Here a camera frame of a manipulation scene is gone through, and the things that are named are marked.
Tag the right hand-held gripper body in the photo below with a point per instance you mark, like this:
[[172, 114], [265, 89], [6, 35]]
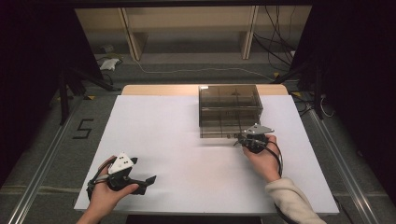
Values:
[[257, 129]]

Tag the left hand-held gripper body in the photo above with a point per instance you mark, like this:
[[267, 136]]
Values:
[[121, 165]]

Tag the smoky transparent drawer cabinet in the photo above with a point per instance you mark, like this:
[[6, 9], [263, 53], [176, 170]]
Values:
[[230, 93]]

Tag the person's right hand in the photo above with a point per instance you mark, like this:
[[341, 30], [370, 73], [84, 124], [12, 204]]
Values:
[[266, 161]]

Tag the person's left hand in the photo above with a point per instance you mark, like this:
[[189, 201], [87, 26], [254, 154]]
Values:
[[104, 197]]

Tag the white table cover sheet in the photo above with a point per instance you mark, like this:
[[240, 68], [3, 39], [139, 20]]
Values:
[[162, 149]]

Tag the black tripod stand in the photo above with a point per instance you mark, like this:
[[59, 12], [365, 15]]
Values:
[[63, 96], [317, 93]]

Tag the white cloth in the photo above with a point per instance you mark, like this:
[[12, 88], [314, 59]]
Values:
[[109, 64]]

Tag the dark curtain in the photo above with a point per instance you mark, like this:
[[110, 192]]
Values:
[[358, 77], [34, 62]]

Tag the small grey box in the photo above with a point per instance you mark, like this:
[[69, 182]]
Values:
[[107, 48]]

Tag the light wooden desk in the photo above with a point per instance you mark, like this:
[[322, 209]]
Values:
[[134, 37]]

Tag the aluminium floor rail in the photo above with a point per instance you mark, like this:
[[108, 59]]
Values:
[[43, 168], [339, 165]]

